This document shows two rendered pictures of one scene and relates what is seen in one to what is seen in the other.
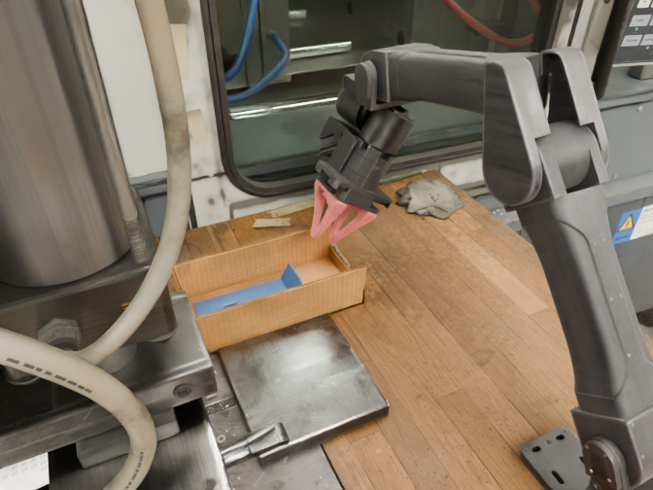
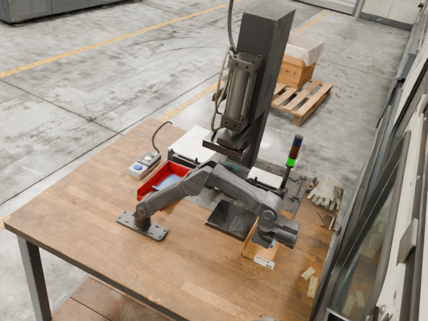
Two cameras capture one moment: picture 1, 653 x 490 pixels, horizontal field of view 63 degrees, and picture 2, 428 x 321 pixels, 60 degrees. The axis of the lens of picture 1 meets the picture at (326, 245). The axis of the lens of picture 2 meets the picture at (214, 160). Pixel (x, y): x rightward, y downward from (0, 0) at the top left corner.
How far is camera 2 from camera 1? 1.50 m
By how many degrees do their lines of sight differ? 96
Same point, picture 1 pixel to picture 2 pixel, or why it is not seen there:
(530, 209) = not seen: hidden behind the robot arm
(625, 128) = not seen: outside the picture
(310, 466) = (211, 207)
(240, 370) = (246, 212)
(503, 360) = (185, 256)
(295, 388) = (229, 214)
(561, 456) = (158, 232)
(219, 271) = not seen: hidden behind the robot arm
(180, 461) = (213, 139)
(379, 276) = (246, 269)
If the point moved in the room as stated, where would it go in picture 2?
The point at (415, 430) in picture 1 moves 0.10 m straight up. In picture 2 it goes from (195, 224) to (199, 206)
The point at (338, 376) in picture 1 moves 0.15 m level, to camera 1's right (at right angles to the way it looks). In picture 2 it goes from (223, 221) to (193, 237)
